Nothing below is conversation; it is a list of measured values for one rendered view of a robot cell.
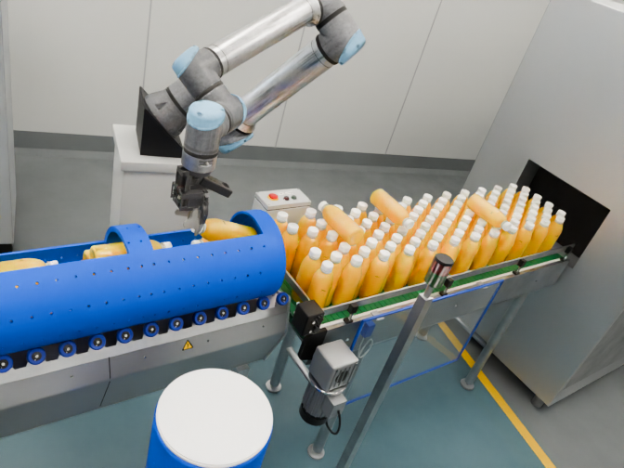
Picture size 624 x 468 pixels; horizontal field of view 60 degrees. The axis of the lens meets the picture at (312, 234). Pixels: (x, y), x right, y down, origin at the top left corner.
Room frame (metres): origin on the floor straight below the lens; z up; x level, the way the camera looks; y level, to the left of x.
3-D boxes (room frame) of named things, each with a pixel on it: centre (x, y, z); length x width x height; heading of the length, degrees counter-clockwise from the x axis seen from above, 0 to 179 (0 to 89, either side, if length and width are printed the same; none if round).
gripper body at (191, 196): (1.25, 0.35, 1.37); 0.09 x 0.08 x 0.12; 133
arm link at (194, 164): (1.26, 0.34, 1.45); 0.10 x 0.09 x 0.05; 43
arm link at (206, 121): (1.26, 0.34, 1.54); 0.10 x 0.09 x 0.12; 170
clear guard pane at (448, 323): (1.71, -0.55, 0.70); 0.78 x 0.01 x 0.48; 133
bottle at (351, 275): (1.55, -0.17, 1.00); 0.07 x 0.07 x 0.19
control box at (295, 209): (1.83, 0.15, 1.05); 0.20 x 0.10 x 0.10; 133
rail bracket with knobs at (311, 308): (1.36, -0.07, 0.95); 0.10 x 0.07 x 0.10; 43
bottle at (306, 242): (1.65, 0.00, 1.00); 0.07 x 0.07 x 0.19
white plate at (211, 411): (0.84, 0.09, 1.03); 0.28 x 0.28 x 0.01
